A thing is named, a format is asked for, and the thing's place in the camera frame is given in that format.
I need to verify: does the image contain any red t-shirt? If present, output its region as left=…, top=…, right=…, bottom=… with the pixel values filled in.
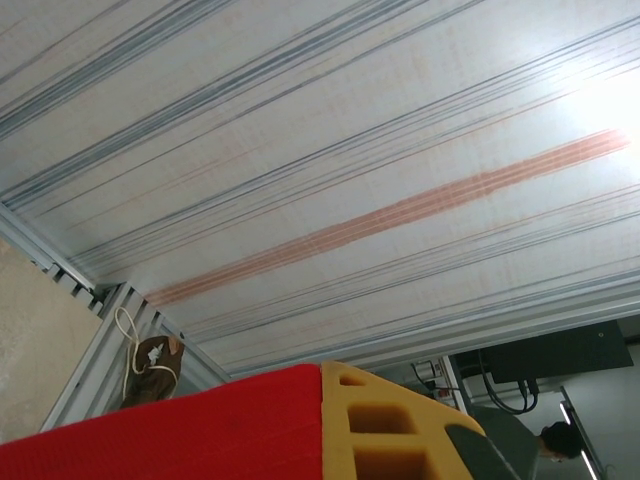
left=0, top=363, right=324, bottom=480

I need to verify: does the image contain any brown cloth pouch with string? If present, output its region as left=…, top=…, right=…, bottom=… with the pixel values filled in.
left=113, top=305, right=185, bottom=410

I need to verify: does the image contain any black wall box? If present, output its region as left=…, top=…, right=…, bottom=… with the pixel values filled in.
left=452, top=317, right=626, bottom=414

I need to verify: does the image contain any aluminium table frame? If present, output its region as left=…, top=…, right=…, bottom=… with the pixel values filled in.
left=0, top=199, right=640, bottom=436

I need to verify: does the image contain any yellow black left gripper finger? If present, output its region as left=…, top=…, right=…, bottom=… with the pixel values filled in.
left=319, top=360, right=522, bottom=480

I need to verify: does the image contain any person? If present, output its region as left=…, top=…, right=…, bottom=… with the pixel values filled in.
left=469, top=403, right=584, bottom=480

